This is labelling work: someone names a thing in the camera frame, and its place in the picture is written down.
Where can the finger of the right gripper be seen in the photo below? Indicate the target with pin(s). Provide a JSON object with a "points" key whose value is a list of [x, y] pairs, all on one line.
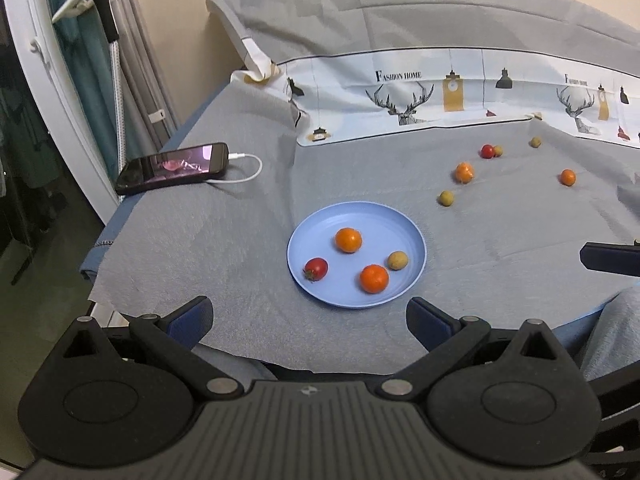
{"points": [[620, 259]]}

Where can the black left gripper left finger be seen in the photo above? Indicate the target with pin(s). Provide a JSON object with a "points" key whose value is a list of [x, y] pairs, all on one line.
{"points": [[171, 340]]}

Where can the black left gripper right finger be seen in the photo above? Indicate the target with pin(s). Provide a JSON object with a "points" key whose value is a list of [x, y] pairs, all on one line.
{"points": [[449, 342]]}

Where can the orange tangerine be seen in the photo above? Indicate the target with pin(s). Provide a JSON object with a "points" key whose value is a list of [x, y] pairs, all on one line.
{"points": [[567, 177], [464, 173]]}

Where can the red cherry tomato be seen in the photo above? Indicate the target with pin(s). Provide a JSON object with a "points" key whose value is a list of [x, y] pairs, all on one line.
{"points": [[487, 151]]}

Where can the yellow-green longan on plate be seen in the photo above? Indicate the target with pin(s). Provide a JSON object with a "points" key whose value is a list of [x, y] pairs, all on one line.
{"points": [[397, 260]]}

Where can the orange tangerine lower plate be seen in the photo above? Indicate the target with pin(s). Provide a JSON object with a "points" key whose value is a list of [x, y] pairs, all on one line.
{"points": [[373, 279]]}

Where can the orange tangerine plate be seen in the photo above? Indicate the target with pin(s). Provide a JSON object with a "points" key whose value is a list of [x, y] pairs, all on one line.
{"points": [[348, 240], [373, 279]]}

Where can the light blue plate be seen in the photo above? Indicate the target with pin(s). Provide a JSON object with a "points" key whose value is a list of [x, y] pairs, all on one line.
{"points": [[383, 229]]}

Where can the grey cloth cover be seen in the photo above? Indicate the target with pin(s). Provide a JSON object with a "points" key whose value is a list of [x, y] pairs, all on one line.
{"points": [[507, 249]]}

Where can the blue mattress edge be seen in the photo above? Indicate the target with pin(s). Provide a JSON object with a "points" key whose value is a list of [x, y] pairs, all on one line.
{"points": [[89, 268]]}

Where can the near longan on cloth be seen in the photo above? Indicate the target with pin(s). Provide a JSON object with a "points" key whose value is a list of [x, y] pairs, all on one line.
{"points": [[446, 198]]}

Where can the orange tangerine upper plate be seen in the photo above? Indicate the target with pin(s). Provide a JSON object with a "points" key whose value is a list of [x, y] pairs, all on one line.
{"points": [[348, 240]]}

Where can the far right longan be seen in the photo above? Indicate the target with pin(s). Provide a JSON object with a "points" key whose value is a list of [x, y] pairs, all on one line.
{"points": [[535, 142]]}

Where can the small red tomato on plate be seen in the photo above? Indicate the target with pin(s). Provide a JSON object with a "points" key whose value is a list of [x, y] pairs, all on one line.
{"points": [[315, 269]]}

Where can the black smartphone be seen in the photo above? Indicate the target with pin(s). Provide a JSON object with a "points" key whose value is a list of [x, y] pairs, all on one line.
{"points": [[185, 166]]}

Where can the grey curtain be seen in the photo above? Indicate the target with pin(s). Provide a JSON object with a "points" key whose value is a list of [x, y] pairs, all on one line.
{"points": [[147, 100]]}

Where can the printed deer pattern fabric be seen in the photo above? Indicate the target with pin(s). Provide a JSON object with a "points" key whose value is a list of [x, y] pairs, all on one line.
{"points": [[350, 73]]}

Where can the teal curtain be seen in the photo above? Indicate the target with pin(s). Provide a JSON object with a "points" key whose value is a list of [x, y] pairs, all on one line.
{"points": [[85, 51]]}

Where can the white door frame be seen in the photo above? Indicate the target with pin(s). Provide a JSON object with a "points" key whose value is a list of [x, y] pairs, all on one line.
{"points": [[58, 102]]}

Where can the black handle with braided hose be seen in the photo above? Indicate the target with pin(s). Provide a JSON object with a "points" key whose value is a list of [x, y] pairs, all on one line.
{"points": [[112, 37]]}

